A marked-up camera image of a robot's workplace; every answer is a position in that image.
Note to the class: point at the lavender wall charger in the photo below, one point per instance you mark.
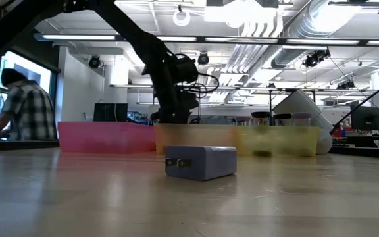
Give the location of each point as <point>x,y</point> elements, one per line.
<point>206,163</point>

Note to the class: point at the large window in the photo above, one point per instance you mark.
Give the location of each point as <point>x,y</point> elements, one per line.
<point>38,72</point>

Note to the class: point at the black metal background frame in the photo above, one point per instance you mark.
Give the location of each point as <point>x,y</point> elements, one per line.
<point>242,88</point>

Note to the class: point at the yellow plastic bin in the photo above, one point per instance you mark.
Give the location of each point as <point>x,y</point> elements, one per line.
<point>285,141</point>

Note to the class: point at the pink plastic bin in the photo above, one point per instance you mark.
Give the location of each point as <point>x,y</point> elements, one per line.
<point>104,136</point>

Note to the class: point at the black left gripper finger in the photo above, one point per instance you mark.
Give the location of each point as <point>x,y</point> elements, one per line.
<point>180,118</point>
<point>163,118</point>

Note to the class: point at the black ceiling spotlight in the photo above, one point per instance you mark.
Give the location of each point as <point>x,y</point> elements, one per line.
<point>203,58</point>
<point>94,62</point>

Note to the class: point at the black hourglass yellow sand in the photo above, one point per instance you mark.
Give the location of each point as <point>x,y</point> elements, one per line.
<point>261,116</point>

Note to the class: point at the white cylindrical container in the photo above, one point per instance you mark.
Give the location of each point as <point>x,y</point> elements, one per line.
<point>298,102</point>

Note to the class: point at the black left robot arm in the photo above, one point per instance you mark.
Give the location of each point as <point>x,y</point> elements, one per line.
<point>137,36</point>

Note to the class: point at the black ceiling camera rig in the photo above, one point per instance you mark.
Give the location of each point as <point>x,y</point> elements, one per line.
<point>314,59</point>

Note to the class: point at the black beam with light strips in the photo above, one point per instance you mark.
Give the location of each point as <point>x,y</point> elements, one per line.
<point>242,40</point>

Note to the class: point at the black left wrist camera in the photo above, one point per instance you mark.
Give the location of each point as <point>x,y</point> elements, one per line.
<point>189,100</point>

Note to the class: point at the silver ventilation duct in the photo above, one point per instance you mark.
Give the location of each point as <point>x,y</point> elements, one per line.
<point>308,26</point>

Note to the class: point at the black monitor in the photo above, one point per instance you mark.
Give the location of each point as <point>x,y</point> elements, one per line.
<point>110,112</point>

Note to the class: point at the person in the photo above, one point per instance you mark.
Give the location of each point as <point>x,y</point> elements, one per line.
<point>28,112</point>
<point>195,121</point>

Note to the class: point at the black monitor on arm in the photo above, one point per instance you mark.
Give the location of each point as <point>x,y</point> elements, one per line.
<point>365,118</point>

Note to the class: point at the orange plastic bin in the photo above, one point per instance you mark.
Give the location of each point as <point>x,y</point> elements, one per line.
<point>192,138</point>

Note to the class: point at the black hourglass blue sand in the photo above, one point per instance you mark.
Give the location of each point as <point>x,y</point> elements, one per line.
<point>282,116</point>

